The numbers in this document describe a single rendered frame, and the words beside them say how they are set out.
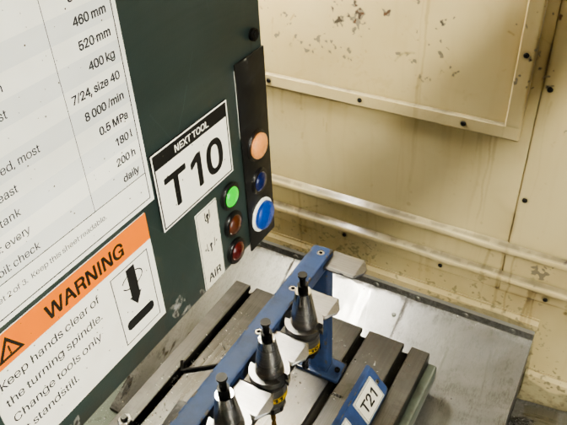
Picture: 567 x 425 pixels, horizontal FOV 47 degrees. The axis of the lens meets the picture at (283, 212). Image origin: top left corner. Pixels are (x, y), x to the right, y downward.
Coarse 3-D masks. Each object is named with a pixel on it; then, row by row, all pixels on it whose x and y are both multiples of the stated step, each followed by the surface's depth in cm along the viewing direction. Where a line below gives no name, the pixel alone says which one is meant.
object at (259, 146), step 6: (258, 138) 59; (264, 138) 60; (252, 144) 59; (258, 144) 59; (264, 144) 60; (252, 150) 59; (258, 150) 59; (264, 150) 60; (252, 156) 59; (258, 156) 60
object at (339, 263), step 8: (336, 256) 119; (344, 256) 119; (352, 256) 119; (328, 264) 118; (336, 264) 118; (344, 264) 118; (352, 264) 118; (360, 264) 118; (336, 272) 116; (344, 272) 116; (352, 272) 116; (360, 272) 116
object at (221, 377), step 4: (216, 376) 85; (220, 376) 85; (224, 376) 85; (216, 380) 85; (220, 380) 84; (224, 380) 84; (220, 384) 85; (224, 384) 85; (228, 384) 86; (220, 388) 86; (224, 388) 86; (228, 388) 86; (220, 392) 86; (224, 392) 86; (228, 392) 86; (220, 396) 86; (224, 396) 86; (228, 396) 86
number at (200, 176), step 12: (216, 132) 53; (204, 144) 52; (216, 144) 54; (192, 156) 51; (204, 156) 53; (216, 156) 54; (192, 168) 52; (204, 168) 53; (216, 168) 55; (192, 180) 52; (204, 180) 54; (192, 192) 53
